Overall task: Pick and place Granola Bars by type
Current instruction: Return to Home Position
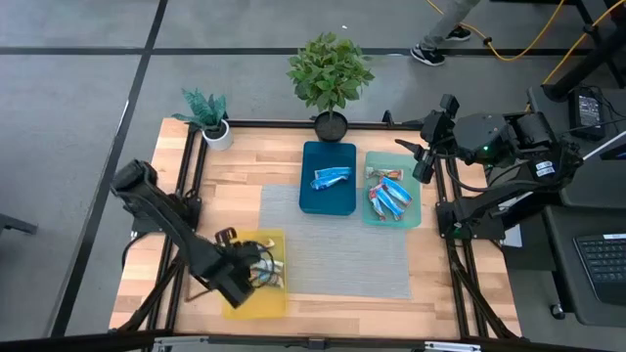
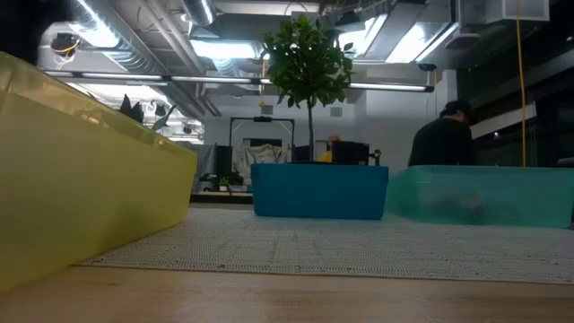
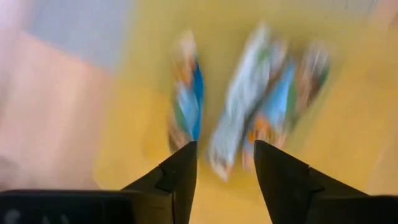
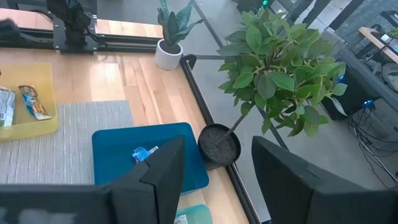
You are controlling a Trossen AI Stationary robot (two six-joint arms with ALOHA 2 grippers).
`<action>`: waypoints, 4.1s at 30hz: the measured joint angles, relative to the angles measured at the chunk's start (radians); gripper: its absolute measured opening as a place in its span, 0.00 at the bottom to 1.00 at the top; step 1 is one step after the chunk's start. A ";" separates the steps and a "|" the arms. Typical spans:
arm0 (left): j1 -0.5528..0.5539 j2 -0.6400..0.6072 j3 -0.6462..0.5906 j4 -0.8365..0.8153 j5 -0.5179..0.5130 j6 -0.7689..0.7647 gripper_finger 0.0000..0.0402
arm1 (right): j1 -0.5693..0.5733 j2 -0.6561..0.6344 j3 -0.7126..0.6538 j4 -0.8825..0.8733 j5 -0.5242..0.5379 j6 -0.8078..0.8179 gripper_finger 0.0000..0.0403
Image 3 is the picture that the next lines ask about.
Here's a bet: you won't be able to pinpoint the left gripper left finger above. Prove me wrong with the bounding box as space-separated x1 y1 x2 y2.
121 140 199 224

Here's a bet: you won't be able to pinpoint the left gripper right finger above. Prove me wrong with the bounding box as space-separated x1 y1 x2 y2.
253 139 368 224

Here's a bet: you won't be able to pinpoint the snack bars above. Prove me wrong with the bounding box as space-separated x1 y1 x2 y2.
167 29 206 154

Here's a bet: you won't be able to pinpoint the blue granola bar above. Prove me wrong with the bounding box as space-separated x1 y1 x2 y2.
241 42 331 171

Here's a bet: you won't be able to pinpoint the silver white granola bar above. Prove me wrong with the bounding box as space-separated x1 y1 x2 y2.
207 22 289 183

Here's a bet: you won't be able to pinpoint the yellow plastic tray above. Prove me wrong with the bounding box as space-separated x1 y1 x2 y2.
93 0 398 224

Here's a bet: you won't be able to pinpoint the grey table mat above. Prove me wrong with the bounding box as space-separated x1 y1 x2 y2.
26 0 134 70

